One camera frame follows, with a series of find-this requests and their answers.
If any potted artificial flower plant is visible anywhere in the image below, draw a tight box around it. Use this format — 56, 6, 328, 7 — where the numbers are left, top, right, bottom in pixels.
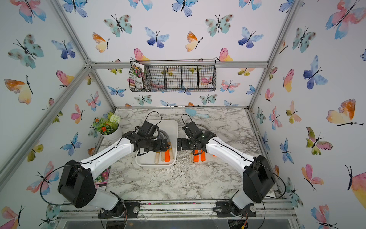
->
93, 112, 122, 143

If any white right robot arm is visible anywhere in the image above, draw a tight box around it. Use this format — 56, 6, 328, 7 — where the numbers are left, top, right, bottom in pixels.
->
177, 122, 275, 215

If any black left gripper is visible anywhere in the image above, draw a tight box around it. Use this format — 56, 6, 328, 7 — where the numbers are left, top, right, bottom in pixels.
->
145, 138, 171, 152

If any light blue plastic trowel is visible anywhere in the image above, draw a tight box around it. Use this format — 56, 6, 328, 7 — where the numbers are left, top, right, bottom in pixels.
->
185, 108, 209, 118

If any white plastic storage tray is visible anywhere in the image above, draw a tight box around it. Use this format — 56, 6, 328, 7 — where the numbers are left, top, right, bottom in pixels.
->
135, 119, 178, 169

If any flower seed packet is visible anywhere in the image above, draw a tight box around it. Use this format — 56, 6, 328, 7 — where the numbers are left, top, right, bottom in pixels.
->
131, 62, 145, 89

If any black wire wall basket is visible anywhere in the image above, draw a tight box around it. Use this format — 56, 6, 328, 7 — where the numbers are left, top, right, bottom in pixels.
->
128, 59, 217, 93

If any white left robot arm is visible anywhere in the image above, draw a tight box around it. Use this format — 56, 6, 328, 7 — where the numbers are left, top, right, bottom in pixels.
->
58, 121, 170, 214

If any bare wooden handle sickle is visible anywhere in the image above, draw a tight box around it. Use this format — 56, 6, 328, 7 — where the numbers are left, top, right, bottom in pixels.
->
154, 152, 160, 165

